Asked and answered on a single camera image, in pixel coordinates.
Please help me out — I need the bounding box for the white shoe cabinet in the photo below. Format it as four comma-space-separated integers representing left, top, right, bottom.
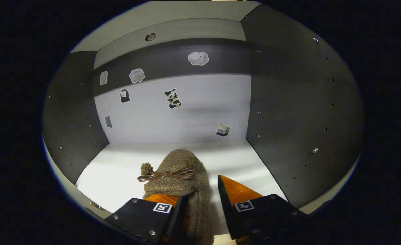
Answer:
41, 0, 363, 222

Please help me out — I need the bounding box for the white cabinet shelf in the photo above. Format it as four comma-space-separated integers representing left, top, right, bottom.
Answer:
69, 1, 263, 53
75, 140, 288, 235

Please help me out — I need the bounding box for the brown fluffy shoe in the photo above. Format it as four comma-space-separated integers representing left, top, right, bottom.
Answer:
137, 148, 215, 245

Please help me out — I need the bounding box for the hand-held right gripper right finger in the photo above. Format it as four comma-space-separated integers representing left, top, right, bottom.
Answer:
218, 175, 308, 240

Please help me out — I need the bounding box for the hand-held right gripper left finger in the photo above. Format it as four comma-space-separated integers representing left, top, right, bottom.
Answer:
105, 194, 189, 245

